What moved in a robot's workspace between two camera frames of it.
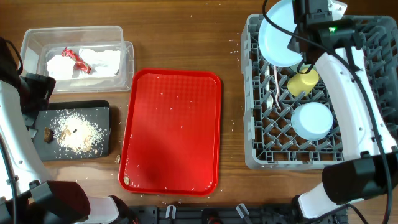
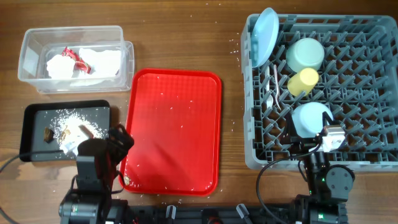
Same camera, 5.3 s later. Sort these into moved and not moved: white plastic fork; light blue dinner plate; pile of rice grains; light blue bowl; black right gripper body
Moved: black right gripper body; light blue dinner plate
Not moved: pile of rice grains; white plastic fork; light blue bowl
